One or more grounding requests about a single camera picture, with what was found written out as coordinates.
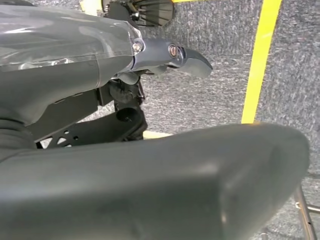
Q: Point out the steel tube leg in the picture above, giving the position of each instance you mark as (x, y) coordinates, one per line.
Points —
(303, 215)

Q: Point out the dark ribbed round object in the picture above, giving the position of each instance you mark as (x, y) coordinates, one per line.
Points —
(149, 13)

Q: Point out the black perforated bracket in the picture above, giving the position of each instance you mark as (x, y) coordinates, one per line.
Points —
(87, 129)

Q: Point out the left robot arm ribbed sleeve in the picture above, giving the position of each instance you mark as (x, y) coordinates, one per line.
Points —
(15, 136)

